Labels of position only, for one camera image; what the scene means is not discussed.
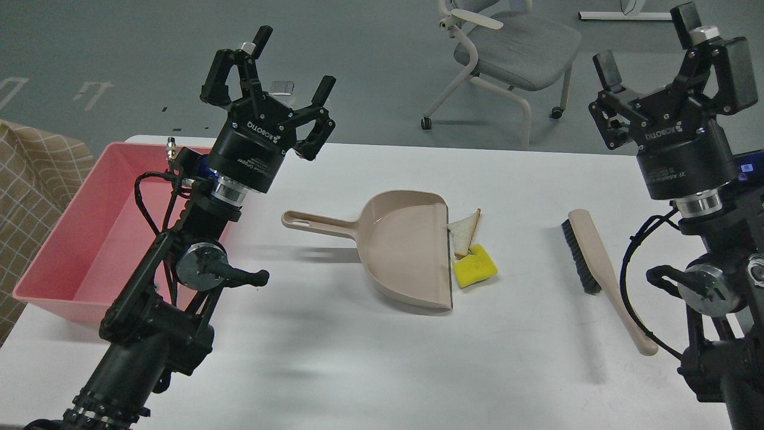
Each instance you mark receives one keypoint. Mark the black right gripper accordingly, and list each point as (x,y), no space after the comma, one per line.
(683,151)

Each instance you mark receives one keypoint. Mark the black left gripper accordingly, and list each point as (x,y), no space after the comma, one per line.
(250,147)

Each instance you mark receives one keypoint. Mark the beige plastic dustpan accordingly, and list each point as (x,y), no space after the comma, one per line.
(402,241)

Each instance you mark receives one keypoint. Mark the beige hand brush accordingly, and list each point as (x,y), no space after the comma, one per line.
(596,273)

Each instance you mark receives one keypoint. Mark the bread slice piece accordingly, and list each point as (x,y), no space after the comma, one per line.
(462,234)

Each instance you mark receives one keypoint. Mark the yellow sponge piece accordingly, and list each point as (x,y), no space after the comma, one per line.
(476,266)

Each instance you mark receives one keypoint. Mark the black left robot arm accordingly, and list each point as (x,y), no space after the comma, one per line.
(159,324)

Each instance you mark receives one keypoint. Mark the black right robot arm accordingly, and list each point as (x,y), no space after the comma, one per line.
(722,291)

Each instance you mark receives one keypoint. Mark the pink plastic bin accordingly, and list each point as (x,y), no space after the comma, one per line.
(99,240)

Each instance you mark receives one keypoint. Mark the silver floor socket plate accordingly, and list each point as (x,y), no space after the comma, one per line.
(281,88)

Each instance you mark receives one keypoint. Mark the white desk base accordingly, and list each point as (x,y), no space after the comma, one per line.
(631,11)

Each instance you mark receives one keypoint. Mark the grey office chair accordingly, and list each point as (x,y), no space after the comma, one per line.
(507,51)

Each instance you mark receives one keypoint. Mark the beige checkered cloth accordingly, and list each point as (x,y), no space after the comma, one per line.
(41,172)

